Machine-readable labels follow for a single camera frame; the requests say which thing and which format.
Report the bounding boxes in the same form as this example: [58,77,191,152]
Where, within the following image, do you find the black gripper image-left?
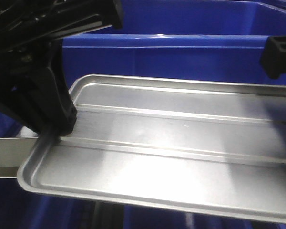
[0,0,123,95]

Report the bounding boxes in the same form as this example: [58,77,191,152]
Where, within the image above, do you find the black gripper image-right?
[259,36,286,79]

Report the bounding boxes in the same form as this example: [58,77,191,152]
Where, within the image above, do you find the image-left gripper finger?
[28,42,77,136]
[0,78,46,134]

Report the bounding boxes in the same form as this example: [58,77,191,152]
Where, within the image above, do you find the small silver ribbed tray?
[17,74,286,224]

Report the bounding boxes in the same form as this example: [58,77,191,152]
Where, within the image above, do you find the blue box left shelf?
[0,112,23,138]

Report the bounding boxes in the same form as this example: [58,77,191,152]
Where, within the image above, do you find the large blue target box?
[63,0,286,85]

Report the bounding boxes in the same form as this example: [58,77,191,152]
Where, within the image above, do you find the blue box lower left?
[0,178,94,229]

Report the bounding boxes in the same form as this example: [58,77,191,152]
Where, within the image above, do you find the blue box lower right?
[123,206,286,229]

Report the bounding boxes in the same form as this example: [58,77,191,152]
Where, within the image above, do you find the front steel rack beam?
[0,127,39,179]

